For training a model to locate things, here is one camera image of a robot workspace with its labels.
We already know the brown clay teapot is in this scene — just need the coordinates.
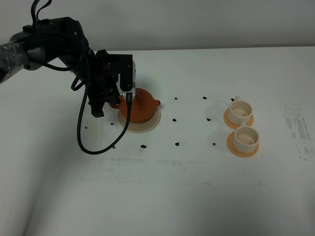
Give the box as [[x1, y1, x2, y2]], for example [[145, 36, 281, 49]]
[[109, 88, 160, 123]]

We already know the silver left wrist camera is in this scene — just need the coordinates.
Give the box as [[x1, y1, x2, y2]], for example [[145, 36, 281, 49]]
[[120, 62, 136, 99]]

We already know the orange saucer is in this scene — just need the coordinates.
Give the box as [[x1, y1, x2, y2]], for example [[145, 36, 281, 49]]
[[226, 132, 259, 158], [223, 109, 254, 130]]

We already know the orange near saucer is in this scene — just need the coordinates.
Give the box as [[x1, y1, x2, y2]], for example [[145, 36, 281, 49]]
[[226, 132, 259, 158]]

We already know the orange far saucer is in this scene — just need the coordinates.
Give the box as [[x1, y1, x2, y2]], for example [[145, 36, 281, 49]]
[[223, 109, 254, 130]]

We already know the black braided camera cable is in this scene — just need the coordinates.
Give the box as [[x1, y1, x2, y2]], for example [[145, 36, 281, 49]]
[[31, 0, 134, 155]]

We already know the white near teacup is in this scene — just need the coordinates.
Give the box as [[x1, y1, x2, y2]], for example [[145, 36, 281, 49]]
[[232, 121, 259, 153]]

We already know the beige round teapot coaster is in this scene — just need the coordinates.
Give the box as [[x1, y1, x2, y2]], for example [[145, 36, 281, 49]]
[[127, 109, 161, 133]]

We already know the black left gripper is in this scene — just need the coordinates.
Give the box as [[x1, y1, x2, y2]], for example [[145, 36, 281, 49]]
[[86, 49, 133, 118]]

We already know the white teacup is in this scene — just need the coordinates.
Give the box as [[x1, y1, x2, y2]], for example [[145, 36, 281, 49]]
[[232, 121, 259, 153], [227, 96, 253, 125]]

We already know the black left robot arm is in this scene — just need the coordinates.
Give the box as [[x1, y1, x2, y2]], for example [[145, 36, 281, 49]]
[[0, 17, 135, 118]]

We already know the white far teacup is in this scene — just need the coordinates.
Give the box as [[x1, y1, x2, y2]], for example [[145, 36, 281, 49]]
[[227, 96, 253, 125]]

